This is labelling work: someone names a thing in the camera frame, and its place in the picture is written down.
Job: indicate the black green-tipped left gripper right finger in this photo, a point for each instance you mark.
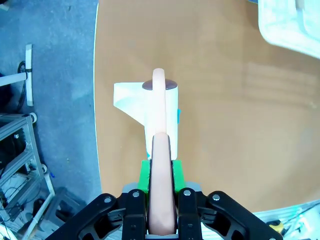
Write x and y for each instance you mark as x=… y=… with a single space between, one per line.
x=212 y=215

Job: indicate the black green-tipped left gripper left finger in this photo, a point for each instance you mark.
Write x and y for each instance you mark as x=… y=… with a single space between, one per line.
x=110 y=215

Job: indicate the white paper towel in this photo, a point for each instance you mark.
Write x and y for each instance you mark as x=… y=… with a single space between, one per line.
x=132 y=105

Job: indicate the grey plastic stool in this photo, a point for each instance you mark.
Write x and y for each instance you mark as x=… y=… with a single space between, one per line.
x=62 y=207

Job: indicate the small yellow object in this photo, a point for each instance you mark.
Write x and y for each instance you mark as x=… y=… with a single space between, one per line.
x=276 y=226

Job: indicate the aluminium profile cart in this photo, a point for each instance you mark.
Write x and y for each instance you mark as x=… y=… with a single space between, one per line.
x=17 y=160

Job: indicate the white plastic drip tray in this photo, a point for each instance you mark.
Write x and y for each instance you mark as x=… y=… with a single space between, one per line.
x=280 y=27

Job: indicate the white tube floor frame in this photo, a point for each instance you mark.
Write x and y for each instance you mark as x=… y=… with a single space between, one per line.
x=28 y=75

